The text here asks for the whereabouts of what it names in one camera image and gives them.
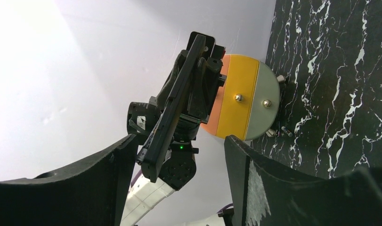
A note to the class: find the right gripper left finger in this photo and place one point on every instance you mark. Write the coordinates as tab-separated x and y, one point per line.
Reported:
89	192

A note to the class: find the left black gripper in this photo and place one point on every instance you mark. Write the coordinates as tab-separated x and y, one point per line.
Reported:
206	79

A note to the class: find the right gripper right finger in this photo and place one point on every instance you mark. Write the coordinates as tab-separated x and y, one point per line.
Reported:
267	193

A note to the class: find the black remote control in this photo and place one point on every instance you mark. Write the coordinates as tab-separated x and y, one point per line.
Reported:
198	43

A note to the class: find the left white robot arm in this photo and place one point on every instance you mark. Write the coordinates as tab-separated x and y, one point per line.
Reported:
178	168

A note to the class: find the white orange cylinder container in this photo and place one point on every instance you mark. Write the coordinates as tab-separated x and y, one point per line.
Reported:
247	105

